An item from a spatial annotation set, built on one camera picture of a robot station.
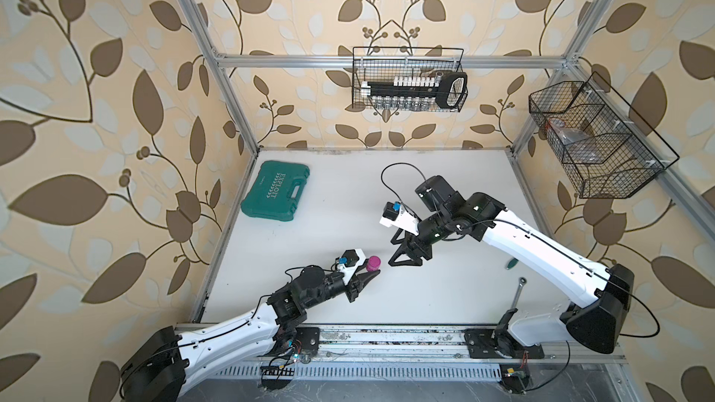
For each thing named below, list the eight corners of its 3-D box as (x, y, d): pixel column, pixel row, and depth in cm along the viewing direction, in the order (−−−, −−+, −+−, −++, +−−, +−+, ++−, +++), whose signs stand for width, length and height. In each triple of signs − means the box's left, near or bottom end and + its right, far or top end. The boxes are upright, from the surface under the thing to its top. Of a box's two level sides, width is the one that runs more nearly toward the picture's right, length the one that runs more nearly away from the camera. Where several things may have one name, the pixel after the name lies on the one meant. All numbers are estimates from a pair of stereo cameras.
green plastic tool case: (244, 216, 103) (238, 207, 98) (267, 169, 118) (263, 159, 113) (292, 222, 101) (288, 213, 97) (309, 174, 116) (307, 164, 112)
